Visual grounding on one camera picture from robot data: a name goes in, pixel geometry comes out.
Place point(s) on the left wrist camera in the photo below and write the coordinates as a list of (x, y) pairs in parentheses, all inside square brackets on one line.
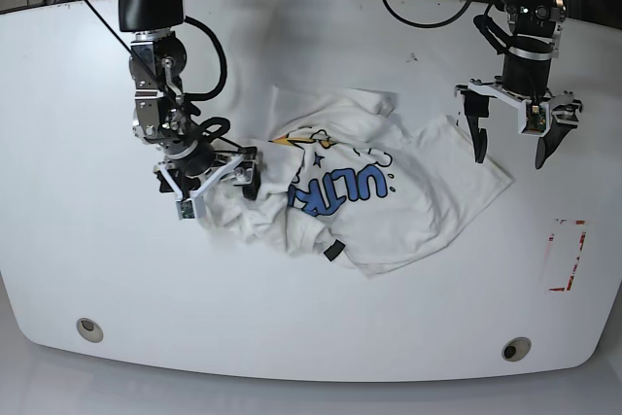
[(533, 119)]

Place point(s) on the red tape rectangle marking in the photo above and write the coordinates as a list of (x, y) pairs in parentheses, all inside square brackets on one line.
[(563, 253)]

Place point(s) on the table cable grommet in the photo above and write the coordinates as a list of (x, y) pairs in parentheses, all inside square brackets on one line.
[(89, 330), (516, 349)]

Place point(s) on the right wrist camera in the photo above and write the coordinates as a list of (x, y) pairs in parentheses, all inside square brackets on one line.
[(188, 209)]

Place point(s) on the left table cable grommet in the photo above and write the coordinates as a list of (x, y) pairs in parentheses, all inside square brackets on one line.
[(89, 330)]

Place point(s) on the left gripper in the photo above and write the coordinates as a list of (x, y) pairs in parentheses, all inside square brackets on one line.
[(522, 78)]

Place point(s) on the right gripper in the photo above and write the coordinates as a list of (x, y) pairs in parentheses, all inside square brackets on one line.
[(186, 170)]

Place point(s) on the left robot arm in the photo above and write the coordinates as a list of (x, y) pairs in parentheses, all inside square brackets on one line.
[(527, 35)]

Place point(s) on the right table cable grommet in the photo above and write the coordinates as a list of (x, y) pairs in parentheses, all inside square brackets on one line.
[(516, 349)]

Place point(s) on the white printed T-shirt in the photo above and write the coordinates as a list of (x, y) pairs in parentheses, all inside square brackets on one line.
[(341, 179)]

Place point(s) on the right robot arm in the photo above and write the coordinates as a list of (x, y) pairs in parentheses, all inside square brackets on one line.
[(165, 113)]

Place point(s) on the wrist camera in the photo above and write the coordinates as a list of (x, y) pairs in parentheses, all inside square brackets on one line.
[(188, 209), (533, 119)]

